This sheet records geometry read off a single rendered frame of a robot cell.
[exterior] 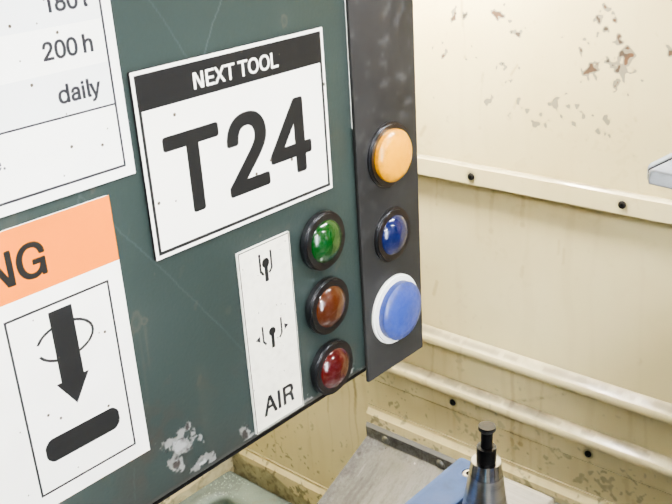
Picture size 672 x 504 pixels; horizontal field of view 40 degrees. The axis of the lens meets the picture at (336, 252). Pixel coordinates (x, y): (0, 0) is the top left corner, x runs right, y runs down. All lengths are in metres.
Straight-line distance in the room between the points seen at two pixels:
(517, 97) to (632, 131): 0.16
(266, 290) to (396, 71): 0.12
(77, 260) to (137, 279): 0.03
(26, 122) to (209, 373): 0.13
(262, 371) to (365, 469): 1.21
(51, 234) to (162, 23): 0.08
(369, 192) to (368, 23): 0.08
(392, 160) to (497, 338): 0.97
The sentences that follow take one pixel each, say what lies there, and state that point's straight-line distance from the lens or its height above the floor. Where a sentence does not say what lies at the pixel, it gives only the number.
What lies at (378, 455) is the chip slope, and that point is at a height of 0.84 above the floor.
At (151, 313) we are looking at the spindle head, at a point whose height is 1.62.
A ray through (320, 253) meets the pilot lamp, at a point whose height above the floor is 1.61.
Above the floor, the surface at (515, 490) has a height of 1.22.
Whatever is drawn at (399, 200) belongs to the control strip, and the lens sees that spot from 0.45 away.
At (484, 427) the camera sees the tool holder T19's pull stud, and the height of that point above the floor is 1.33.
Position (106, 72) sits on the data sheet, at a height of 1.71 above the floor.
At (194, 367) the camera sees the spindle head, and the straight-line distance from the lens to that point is 0.38.
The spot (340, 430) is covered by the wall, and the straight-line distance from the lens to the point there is 1.71.
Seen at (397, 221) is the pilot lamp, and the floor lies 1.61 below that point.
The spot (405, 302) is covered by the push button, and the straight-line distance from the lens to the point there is 0.46.
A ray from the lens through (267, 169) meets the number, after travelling 0.38.
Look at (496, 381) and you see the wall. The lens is 1.43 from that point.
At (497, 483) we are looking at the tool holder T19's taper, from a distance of 0.83.
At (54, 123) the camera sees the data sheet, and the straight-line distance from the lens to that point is 0.32.
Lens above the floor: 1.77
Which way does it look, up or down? 23 degrees down
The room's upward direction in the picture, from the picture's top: 4 degrees counter-clockwise
